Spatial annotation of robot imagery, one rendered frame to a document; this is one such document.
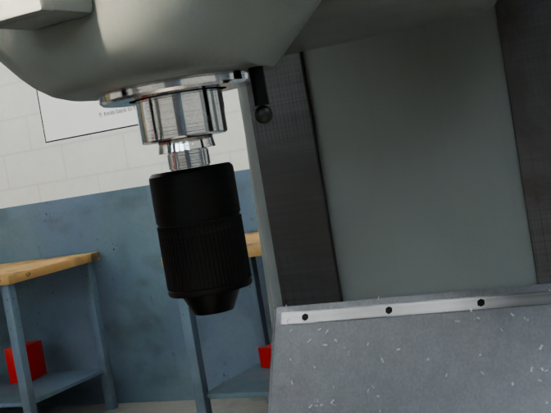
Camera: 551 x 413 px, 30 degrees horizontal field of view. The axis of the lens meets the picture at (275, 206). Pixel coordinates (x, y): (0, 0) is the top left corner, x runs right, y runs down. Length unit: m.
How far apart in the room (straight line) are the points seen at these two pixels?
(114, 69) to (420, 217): 0.47
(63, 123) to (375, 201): 5.07
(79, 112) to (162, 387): 1.60
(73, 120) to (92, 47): 5.41
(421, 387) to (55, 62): 0.50
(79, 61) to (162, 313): 5.23
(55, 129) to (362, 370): 5.14
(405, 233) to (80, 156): 5.03
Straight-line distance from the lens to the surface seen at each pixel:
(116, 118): 5.73
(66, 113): 5.92
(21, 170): 6.16
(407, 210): 0.91
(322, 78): 0.93
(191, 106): 0.55
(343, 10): 0.64
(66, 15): 0.48
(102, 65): 0.50
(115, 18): 0.48
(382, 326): 0.92
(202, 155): 0.56
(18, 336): 5.30
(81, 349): 6.09
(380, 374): 0.91
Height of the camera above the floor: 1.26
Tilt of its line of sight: 3 degrees down
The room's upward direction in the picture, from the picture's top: 9 degrees counter-clockwise
